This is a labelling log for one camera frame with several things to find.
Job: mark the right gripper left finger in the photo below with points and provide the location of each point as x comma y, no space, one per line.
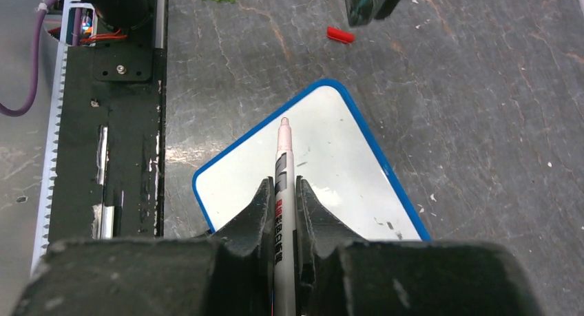
229,272

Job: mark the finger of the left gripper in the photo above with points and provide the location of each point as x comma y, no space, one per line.
362,12

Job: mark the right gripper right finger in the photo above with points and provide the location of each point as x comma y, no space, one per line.
341,273

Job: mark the red marker cap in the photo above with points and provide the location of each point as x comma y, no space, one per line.
339,35

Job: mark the red whiteboard marker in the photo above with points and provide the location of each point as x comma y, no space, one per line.
284,292

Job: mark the blue framed whiteboard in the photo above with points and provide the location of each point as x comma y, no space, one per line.
334,150

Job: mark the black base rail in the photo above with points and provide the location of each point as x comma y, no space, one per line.
109,158

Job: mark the slotted cable duct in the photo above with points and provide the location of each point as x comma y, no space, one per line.
49,175

